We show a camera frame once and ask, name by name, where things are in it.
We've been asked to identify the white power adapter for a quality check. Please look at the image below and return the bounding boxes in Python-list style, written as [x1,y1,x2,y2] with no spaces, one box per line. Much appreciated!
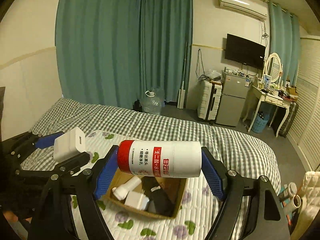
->
[53,127,86,163]

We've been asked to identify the black oblong object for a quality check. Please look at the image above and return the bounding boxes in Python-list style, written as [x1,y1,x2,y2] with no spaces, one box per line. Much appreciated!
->
[142,177,175,217]

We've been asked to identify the white red cylindrical canister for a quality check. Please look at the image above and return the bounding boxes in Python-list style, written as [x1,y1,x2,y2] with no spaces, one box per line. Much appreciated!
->
[117,140,202,178]

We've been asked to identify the white squeeze bottle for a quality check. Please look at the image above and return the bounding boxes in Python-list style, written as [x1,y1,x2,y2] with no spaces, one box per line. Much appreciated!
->
[112,176,142,201]

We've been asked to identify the white floral quilt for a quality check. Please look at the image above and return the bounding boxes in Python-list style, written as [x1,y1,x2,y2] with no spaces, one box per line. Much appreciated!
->
[86,130,221,239]

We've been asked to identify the grey gingham blanket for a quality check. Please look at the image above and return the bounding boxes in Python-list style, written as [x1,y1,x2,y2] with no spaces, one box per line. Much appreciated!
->
[19,97,283,240]

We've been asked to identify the white charger block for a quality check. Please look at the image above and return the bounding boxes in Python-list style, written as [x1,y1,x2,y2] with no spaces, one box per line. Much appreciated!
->
[124,191,150,211]

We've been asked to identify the brown cardboard box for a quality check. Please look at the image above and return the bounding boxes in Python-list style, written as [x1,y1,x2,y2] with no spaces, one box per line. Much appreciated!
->
[102,170,188,219]

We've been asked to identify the white louvered wardrobe door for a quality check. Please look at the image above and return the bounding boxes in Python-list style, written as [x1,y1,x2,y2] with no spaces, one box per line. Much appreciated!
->
[288,35,319,171]

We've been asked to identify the blue waste basket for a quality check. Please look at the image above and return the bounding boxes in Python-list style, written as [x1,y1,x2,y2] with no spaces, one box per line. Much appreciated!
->
[251,111,270,133]

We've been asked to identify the clear water jug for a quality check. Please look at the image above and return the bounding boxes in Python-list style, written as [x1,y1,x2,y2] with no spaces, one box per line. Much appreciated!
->
[140,88,165,115]

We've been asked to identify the white dressing table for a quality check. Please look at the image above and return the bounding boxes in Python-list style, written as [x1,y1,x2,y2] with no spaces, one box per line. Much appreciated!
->
[242,86,291,138]

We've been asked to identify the small silver refrigerator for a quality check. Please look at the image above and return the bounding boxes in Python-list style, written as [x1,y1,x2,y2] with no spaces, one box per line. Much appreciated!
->
[215,71,250,127]

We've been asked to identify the white suitcase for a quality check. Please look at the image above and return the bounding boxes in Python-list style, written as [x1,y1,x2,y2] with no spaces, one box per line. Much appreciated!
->
[197,80,222,121]

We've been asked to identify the large green curtain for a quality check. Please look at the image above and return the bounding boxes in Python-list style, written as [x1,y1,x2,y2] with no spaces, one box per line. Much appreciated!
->
[55,0,193,108]

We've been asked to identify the oval white vanity mirror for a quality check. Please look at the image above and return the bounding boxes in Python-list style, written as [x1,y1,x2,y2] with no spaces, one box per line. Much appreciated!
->
[263,53,283,83]

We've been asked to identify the narrow green curtain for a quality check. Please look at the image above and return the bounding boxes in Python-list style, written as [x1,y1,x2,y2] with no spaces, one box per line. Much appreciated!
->
[268,2,301,85]

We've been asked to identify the white air conditioner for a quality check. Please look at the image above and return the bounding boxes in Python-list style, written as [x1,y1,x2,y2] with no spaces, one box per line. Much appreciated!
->
[219,0,268,21]

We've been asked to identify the black wall television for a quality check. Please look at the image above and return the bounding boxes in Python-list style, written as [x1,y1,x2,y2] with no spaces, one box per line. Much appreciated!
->
[225,34,266,70]

